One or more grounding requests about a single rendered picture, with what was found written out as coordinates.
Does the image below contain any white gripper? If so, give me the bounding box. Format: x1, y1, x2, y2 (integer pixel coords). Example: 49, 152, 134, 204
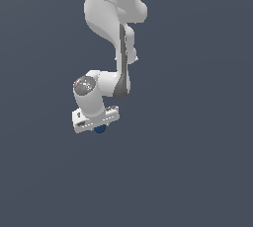
71, 105, 121, 134

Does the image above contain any small blue ball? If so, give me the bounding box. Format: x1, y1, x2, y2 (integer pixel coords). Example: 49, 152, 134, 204
94, 124, 107, 134

